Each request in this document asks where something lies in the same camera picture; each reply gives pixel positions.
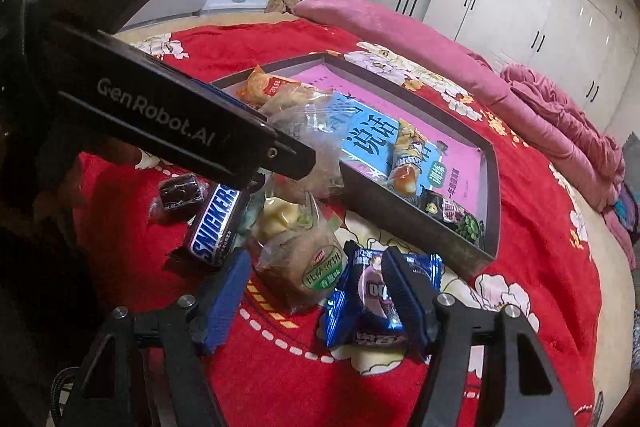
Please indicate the green pea snack packet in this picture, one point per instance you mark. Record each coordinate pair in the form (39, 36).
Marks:
(450, 217)

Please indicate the tan fluffy blanket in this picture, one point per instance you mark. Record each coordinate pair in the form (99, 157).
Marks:
(281, 1)

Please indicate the blue cookie packet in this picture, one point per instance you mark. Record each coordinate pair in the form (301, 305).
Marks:
(367, 302)

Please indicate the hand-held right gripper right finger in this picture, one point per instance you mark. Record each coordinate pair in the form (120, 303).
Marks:
(407, 302)

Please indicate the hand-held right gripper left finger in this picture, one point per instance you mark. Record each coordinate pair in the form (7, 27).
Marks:
(227, 302)

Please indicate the green label pastry packet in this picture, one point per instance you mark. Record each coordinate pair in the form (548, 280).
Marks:
(305, 274)

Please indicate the red floral blanket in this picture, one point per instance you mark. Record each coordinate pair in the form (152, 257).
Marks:
(525, 257)

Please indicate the clear packet tan pastry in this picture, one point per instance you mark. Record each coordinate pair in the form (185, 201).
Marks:
(300, 99)

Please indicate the crumpled pink quilt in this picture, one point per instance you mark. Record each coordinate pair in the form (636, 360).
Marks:
(565, 117)

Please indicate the yellow snack packet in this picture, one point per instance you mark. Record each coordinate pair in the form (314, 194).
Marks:
(407, 157)

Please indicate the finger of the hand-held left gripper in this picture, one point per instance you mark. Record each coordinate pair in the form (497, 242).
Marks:
(225, 96)
(292, 157)

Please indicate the small dark candy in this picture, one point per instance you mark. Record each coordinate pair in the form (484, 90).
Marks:
(177, 194)

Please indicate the clear packet brown pastry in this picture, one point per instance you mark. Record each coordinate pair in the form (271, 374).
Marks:
(320, 142)

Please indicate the grey bench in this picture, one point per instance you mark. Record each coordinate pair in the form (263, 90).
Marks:
(170, 4)

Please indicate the colourful cloth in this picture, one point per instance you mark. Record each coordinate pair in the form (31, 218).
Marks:
(627, 207)

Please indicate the orange rice cracker packet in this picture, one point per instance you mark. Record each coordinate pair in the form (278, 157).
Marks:
(265, 89)

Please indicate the dark shallow box tray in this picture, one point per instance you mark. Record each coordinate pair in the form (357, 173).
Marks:
(395, 219)

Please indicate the pink and blue book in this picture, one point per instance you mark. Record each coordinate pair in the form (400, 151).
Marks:
(440, 142)

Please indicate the brown chocolate bar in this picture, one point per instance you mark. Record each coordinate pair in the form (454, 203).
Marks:
(212, 229)

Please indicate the rolled pink quilt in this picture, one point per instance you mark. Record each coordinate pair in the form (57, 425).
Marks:
(400, 29)

